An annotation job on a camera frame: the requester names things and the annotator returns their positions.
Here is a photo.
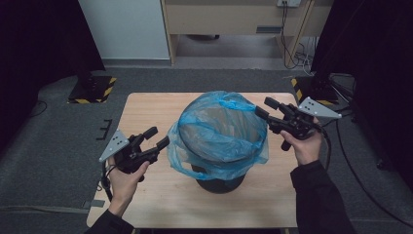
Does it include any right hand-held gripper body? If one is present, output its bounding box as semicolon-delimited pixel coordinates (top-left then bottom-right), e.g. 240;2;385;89
268;96;343;152

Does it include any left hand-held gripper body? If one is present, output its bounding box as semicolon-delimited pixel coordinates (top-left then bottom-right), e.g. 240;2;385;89
98;128;160;175

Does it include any blue plastic bag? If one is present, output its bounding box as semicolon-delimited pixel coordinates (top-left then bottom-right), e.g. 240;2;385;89
166;90;271;181

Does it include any black mesh waste bin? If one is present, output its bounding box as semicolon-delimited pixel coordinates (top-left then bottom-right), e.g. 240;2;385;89
177;105;269;195

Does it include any person's right hand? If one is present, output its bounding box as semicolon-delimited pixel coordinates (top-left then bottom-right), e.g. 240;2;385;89
280;117;324;167

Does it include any person's left hand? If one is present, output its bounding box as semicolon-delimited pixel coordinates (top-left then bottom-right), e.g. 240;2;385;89
106;155;151;217

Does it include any striped black stand base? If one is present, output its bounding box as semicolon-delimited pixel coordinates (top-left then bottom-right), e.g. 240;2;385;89
66;75;117;105
290;76;340;106

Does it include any grey floor tape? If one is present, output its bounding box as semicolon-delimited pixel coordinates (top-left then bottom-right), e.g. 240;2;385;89
81;199;106;210

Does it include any beige wooden desk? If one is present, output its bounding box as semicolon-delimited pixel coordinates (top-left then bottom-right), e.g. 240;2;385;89
161;0;334;65

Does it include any black curtain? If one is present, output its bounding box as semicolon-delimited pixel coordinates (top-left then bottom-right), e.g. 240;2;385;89
0;0;107;154
310;0;413;193

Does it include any left hand-held gripper cable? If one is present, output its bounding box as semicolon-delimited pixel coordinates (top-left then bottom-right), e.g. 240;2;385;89
100;162;118;203

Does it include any tangle of cables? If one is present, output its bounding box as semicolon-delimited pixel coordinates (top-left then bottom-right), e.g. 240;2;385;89
293;37;319;77

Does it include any long black floor cable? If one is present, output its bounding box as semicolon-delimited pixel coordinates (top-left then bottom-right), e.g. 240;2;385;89
335;110;413;229

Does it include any black hanging cable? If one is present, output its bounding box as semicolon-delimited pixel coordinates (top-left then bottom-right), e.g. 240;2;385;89
280;2;305;70

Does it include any thin black floor cable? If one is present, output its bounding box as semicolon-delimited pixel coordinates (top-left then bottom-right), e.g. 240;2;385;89
27;100;49;119

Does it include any white wall socket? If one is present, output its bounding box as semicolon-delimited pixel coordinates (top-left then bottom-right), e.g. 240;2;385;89
276;0;302;8

